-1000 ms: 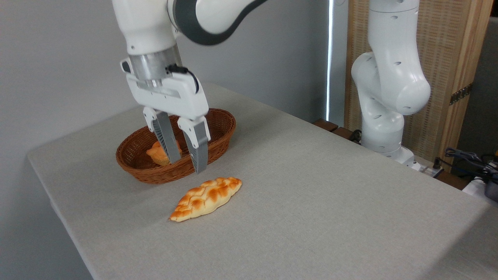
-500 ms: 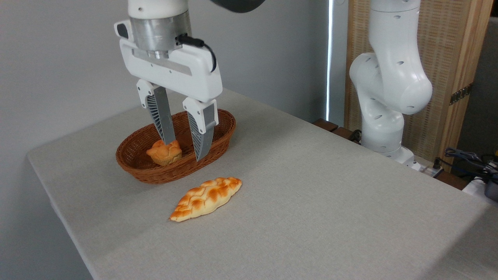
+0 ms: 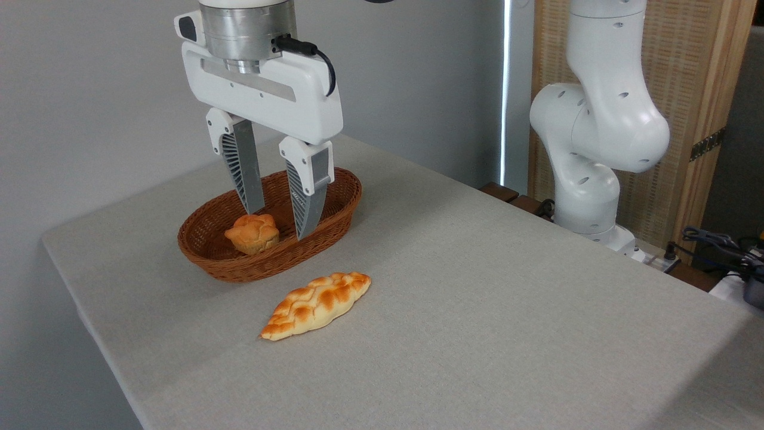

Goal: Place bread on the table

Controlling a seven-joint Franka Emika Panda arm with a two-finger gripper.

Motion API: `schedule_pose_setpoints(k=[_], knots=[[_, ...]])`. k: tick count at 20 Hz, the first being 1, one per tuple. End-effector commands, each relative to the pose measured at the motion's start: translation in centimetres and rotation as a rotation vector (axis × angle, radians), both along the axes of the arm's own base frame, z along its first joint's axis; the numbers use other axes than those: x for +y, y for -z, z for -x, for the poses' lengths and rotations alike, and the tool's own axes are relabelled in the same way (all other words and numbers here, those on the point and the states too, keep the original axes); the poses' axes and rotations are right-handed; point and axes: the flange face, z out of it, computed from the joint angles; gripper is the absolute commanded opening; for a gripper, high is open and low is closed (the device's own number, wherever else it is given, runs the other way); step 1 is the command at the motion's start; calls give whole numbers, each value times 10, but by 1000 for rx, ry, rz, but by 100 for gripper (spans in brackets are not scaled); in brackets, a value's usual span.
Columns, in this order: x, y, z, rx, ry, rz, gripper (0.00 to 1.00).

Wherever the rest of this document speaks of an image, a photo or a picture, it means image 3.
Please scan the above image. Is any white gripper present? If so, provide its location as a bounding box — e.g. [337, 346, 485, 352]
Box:
[174, 10, 344, 241]

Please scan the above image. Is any braided golden bread loaf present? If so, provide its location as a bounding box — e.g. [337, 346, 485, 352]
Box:
[259, 272, 372, 342]

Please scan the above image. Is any round golden bread bun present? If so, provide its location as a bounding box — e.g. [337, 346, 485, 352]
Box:
[224, 214, 280, 256]

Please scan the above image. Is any brown wicker oval basket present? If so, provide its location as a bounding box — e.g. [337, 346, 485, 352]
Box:
[177, 167, 363, 283]

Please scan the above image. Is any grey tablecloth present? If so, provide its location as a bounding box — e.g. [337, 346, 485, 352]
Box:
[42, 134, 764, 430]

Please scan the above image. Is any wooden woven folding screen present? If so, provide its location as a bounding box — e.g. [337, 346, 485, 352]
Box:
[528, 0, 757, 263]

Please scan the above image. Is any metal screen hinge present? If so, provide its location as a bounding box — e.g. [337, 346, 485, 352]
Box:
[689, 127, 727, 162]

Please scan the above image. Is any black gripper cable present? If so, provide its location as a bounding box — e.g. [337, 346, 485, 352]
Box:
[275, 35, 337, 97]

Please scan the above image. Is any black cable bundle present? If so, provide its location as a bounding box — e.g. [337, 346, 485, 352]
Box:
[682, 227, 764, 281]

